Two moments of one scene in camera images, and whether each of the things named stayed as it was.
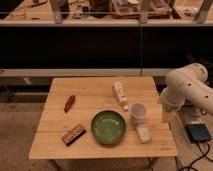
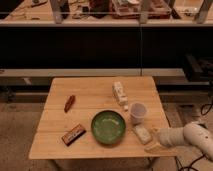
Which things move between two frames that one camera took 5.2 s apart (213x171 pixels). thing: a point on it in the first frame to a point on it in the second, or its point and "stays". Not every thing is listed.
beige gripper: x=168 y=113 to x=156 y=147
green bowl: x=108 y=127 stays
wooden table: x=102 y=117 stays
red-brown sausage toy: x=69 y=103 stays
